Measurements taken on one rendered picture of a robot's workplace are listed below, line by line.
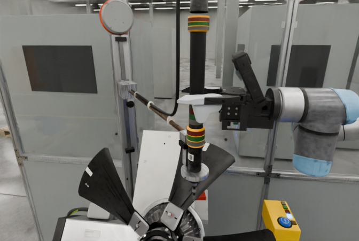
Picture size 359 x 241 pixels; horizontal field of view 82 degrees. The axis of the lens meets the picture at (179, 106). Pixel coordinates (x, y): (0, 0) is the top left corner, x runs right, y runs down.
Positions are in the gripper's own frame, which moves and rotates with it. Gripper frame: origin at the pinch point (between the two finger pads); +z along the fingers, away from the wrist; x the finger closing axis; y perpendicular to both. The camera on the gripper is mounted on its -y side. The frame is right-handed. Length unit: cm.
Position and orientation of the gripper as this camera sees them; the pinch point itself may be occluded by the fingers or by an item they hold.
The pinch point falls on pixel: (183, 92)
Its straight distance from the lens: 46.7
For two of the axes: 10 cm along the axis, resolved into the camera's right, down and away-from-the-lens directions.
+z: -9.9, -0.3, 1.1
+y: 0.0, 9.5, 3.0
